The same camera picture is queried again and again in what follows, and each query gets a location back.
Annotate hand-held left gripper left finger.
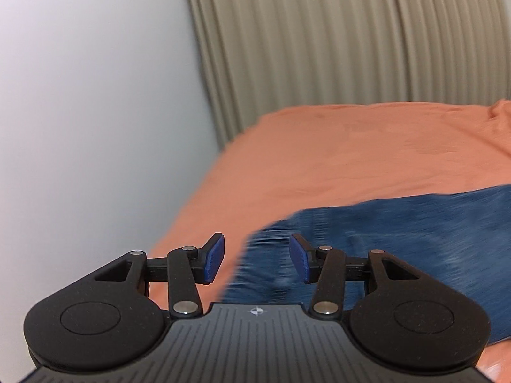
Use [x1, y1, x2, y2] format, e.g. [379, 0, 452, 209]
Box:
[94, 232, 226, 320]

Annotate blue denim pants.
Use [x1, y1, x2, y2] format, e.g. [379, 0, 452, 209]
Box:
[220, 184, 511, 346]

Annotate beige pleated curtain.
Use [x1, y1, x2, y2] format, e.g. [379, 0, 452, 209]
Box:
[389, 0, 511, 106]
[181, 0, 406, 149]

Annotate orange bed sheet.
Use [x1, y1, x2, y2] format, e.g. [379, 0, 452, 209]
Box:
[144, 100, 511, 383]

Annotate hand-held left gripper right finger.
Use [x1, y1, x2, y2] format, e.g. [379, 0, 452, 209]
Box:
[289, 233, 418, 320]

